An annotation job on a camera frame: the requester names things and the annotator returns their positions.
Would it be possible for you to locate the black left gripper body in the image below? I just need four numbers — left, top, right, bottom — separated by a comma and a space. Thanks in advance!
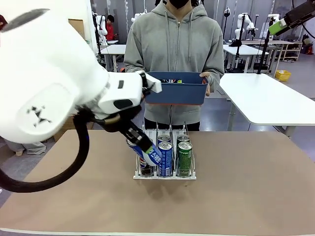
103, 105, 146, 146

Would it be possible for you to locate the blue plastic bin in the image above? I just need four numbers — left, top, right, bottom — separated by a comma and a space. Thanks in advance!
144, 71, 209, 106

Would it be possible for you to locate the person's left forearm gray sleeve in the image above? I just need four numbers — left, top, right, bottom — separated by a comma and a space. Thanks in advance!
205, 56, 225, 93

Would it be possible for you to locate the person's right forearm gray sleeve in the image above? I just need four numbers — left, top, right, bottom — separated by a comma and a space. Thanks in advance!
124, 55, 146, 74

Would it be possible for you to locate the person's left hand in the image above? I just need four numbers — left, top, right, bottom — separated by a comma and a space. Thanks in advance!
199, 72, 212, 97

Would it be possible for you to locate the wooden shelf bench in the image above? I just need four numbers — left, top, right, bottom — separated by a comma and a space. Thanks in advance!
242, 39, 303, 62

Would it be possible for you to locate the black tripod stand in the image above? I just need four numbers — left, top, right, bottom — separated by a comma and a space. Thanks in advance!
257, 14, 276, 74
235, 13, 247, 72

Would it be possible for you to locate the white background table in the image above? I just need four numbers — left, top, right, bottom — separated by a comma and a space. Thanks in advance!
100, 44, 127, 72
222, 44, 270, 72

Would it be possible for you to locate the large brown cardboard box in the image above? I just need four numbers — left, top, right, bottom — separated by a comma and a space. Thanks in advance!
54, 117, 95, 142

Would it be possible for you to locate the yellow plastic crate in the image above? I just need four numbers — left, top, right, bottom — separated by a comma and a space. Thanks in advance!
275, 70, 292, 82

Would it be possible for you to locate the large white table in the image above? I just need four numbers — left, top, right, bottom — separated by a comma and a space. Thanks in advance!
218, 73, 315, 138

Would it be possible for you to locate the person in red top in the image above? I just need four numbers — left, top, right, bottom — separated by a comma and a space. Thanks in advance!
105, 14, 118, 41

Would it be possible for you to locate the person in gray hoodie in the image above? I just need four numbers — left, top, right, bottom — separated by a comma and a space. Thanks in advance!
124, 0, 225, 132

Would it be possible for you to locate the person in maroon top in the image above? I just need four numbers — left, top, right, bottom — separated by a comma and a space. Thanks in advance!
0, 14, 47, 156

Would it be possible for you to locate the cardboard box on desk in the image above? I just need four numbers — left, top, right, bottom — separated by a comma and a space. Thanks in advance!
68, 19, 86, 37

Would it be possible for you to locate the white wire can dispenser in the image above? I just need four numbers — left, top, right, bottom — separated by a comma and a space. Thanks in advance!
133, 120, 197, 180

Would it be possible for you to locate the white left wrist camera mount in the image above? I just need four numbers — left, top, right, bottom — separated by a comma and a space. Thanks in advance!
137, 71, 163, 94

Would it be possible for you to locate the black sleeved left arm cable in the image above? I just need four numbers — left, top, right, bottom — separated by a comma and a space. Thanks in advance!
0, 118, 90, 193

